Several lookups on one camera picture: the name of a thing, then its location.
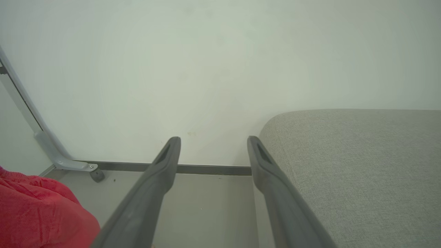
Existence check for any red and white clothing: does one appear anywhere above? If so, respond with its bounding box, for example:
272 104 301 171
0 166 101 248

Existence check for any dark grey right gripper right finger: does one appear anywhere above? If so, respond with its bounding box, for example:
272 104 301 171
247 136 337 248

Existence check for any grey fabric seat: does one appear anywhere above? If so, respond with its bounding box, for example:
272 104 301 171
253 109 441 248

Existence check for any dark grey baseboard strip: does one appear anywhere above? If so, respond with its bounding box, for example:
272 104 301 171
40 161 253 176

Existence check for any grey metal frame leg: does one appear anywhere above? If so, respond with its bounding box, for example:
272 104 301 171
0 46 99 172

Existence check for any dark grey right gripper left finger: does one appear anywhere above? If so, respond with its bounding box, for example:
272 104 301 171
90 136 182 248

